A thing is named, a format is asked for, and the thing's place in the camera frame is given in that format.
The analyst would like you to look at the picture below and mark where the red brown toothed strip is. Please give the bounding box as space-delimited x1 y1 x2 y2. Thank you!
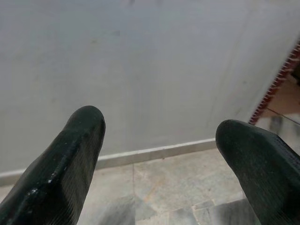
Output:
248 39 300 125

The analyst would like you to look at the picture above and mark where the white skirting board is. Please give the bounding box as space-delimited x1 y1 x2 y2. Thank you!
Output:
0 137 218 187

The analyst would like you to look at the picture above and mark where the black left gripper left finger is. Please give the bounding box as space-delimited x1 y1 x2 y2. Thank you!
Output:
0 105 106 225

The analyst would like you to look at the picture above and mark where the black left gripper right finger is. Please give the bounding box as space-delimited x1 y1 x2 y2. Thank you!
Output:
215 119 300 225

